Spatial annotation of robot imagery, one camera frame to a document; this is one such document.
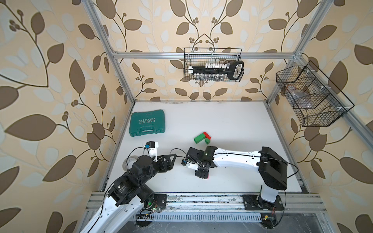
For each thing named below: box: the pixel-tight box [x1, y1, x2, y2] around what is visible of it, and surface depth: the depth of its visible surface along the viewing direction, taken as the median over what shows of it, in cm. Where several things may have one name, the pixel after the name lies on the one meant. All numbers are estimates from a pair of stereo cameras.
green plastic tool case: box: [128, 109, 166, 137], surface depth 104 cm
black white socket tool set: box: [187, 60, 245, 81], surface depth 86 cm
